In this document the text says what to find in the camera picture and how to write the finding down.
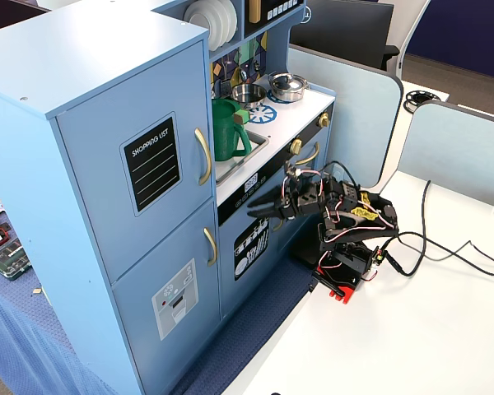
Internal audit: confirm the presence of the blue oven door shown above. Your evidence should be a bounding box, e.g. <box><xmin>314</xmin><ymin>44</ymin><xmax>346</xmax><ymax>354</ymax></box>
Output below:
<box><xmin>280</xmin><ymin>128</ymin><xmax>333</xmax><ymax>258</ymax></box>

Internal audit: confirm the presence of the white chair frame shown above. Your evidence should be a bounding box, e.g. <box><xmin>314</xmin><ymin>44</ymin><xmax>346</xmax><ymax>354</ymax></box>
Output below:
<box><xmin>389</xmin><ymin>0</ymin><xmax>433</xmax><ymax>81</ymax></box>

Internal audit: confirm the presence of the green plastic pitcher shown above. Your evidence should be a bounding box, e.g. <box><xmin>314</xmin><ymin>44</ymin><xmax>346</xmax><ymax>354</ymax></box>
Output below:
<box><xmin>211</xmin><ymin>98</ymin><xmax>254</xmax><ymax>163</ymax></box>

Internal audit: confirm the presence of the light blue desk divider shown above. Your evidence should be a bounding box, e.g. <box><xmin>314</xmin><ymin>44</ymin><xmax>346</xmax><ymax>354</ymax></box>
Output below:
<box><xmin>287</xmin><ymin>43</ymin><xmax>404</xmax><ymax>191</ymax></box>
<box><xmin>396</xmin><ymin>99</ymin><xmax>494</xmax><ymax>216</ymax></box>

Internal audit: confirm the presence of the light blue toy kitchen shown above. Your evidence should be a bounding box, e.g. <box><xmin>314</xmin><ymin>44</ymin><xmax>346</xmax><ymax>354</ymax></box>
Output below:
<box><xmin>0</xmin><ymin>0</ymin><xmax>338</xmax><ymax>395</ymax></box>

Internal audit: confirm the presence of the blue ice dispenser fridge door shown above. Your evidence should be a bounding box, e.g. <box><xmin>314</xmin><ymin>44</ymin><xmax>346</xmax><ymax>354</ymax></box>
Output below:
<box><xmin>110</xmin><ymin>198</ymin><xmax>223</xmax><ymax>395</ymax></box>

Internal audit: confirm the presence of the open steel toy pot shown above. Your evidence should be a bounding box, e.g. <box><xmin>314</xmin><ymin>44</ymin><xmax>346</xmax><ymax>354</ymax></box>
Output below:
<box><xmin>230</xmin><ymin>83</ymin><xmax>268</xmax><ymax>110</ymax></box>

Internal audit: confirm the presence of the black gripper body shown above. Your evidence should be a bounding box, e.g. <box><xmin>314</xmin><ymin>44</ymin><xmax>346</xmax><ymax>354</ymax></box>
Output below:
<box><xmin>273</xmin><ymin>179</ymin><xmax>329</xmax><ymax>222</ymax></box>

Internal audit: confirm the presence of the gold oven handle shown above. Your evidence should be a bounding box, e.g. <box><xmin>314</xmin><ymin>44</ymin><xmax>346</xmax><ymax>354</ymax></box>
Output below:
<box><xmin>294</xmin><ymin>142</ymin><xmax>320</xmax><ymax>167</ymax></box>

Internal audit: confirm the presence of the blue woven cloth mat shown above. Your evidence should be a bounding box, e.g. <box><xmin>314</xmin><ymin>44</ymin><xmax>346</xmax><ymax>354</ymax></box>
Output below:
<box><xmin>0</xmin><ymin>164</ymin><xmax>315</xmax><ymax>395</ymax></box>

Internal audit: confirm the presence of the dark brown furniture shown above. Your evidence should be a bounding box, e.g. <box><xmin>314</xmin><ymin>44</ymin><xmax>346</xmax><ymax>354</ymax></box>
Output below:
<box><xmin>0</xmin><ymin>0</ymin><xmax>53</xmax><ymax>36</ymax></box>

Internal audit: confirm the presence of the white toy plate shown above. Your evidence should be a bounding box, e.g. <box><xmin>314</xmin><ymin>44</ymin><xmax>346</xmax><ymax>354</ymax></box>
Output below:
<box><xmin>217</xmin><ymin>0</ymin><xmax>239</xmax><ymax>45</ymax></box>
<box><xmin>195</xmin><ymin>0</ymin><xmax>231</xmax><ymax>49</ymax></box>
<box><xmin>183</xmin><ymin>2</ymin><xmax>214</xmax><ymax>33</ymax></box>

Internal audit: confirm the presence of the short gold door handle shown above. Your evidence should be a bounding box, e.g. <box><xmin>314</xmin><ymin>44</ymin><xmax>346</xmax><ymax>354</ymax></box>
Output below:
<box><xmin>203</xmin><ymin>226</ymin><xmax>218</xmax><ymax>267</ymax></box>

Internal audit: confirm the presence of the steel toy pot with lid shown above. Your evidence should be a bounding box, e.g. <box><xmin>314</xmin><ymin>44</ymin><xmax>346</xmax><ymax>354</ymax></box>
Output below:
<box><xmin>268</xmin><ymin>72</ymin><xmax>310</xmax><ymax>102</ymax></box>

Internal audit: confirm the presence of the black toy microwave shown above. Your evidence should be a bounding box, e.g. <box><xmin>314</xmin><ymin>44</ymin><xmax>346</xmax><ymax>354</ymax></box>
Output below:
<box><xmin>244</xmin><ymin>0</ymin><xmax>306</xmax><ymax>38</ymax></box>

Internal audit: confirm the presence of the silver toy sink basin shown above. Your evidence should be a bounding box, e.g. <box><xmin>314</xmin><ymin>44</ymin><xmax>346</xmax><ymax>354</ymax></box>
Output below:
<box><xmin>214</xmin><ymin>126</ymin><xmax>271</xmax><ymax>187</ymax></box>

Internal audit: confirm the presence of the looped black cable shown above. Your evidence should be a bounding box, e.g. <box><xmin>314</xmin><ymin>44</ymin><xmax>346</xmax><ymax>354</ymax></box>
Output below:
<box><xmin>383</xmin><ymin>179</ymin><xmax>434</xmax><ymax>278</ymax></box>

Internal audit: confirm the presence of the blue dishwasher print cabinet door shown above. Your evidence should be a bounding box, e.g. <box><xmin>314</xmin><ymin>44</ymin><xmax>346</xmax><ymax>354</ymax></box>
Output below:
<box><xmin>217</xmin><ymin>193</ymin><xmax>286</xmax><ymax>326</ymax></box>

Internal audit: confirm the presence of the long black cable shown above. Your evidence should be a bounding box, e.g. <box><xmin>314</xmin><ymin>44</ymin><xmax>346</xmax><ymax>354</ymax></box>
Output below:
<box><xmin>394</xmin><ymin>231</ymin><xmax>494</xmax><ymax>277</ymax></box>

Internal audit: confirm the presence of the black computer monitor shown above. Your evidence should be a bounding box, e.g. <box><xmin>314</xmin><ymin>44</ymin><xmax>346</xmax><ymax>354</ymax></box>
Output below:
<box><xmin>289</xmin><ymin>0</ymin><xmax>401</xmax><ymax>72</ymax></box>

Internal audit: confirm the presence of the blue shopping list fridge door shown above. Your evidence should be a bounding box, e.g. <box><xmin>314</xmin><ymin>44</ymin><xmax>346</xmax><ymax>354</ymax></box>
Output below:
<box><xmin>55</xmin><ymin>39</ymin><xmax>216</xmax><ymax>286</ymax></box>

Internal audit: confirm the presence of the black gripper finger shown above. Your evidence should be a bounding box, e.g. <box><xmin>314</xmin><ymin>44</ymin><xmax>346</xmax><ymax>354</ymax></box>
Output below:
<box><xmin>246</xmin><ymin>207</ymin><xmax>283</xmax><ymax>221</ymax></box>
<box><xmin>246</xmin><ymin>186</ymin><xmax>285</xmax><ymax>211</ymax></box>

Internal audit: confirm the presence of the long gold door handle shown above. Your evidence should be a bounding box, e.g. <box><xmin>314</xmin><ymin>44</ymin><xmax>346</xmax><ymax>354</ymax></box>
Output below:
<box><xmin>193</xmin><ymin>127</ymin><xmax>212</xmax><ymax>187</ymax></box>

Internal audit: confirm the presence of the hanging steel toy utensil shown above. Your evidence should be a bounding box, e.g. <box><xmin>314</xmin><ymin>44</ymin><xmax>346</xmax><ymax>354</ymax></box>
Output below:
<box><xmin>234</xmin><ymin>49</ymin><xmax>249</xmax><ymax>86</ymax></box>

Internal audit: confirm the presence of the red table clamp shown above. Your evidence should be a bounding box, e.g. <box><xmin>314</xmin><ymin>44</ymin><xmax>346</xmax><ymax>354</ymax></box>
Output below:
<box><xmin>311</xmin><ymin>265</ymin><xmax>366</xmax><ymax>306</ymax></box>

